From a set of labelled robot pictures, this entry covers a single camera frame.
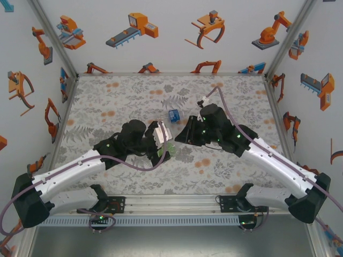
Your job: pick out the clear bottle green label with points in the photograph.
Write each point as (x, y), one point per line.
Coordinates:
(171, 150)

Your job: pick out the clear bottle blue label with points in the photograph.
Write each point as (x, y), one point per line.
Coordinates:
(174, 116)

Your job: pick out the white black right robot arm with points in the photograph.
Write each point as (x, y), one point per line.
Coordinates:
(281, 166)

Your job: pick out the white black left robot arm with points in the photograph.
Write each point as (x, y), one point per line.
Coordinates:
(69, 171)

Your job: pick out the floral patterned tablecloth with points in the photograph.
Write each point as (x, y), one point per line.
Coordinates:
(134, 93)

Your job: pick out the aluminium table edge bar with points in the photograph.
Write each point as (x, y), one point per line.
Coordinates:
(171, 74)
(280, 120)
(65, 115)

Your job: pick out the small green-lit circuit board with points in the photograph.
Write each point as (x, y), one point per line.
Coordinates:
(245, 222)
(100, 217)

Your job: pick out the aluminium mounting rail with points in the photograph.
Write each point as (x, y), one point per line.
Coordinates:
(171, 204)

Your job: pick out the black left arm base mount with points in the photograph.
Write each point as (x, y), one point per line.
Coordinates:
(118, 200)

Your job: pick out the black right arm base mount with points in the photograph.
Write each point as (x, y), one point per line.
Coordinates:
(227, 203)

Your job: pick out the aluminium frame post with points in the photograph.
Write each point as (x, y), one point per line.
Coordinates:
(290, 37)
(54, 37)

